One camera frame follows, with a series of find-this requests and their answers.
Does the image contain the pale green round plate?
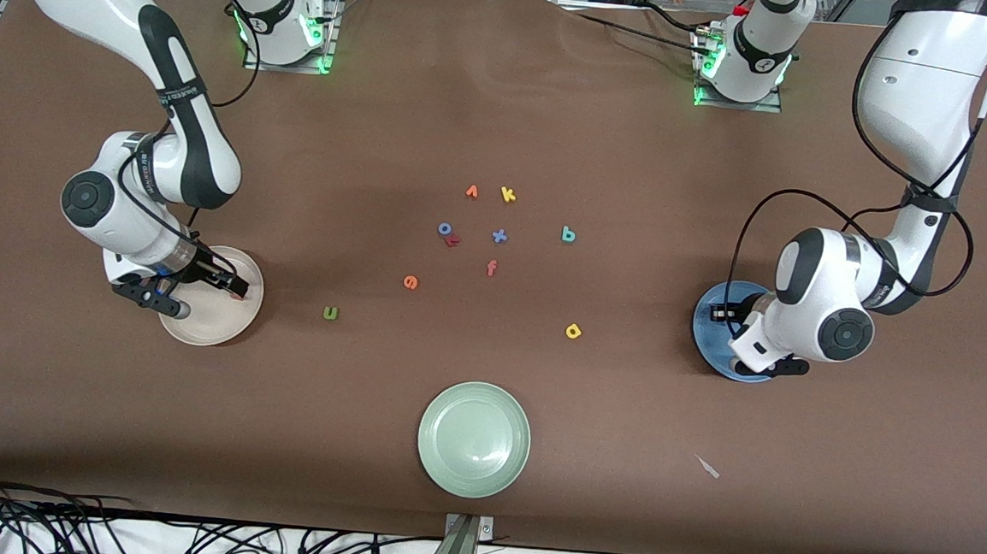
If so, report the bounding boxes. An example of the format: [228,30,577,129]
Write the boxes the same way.
[413,378,535,503]

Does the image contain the brown table cover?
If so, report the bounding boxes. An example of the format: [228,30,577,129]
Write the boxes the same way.
[0,0,987,554]

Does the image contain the beige round plate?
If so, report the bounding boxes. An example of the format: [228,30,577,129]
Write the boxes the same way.
[155,242,267,350]

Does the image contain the tangled black floor cables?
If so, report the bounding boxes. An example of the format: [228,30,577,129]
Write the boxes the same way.
[0,463,447,554]

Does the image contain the thin black table cable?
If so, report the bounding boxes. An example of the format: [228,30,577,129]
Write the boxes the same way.
[559,0,721,60]

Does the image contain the blue round plate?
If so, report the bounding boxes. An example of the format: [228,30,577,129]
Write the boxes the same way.
[689,277,794,386]

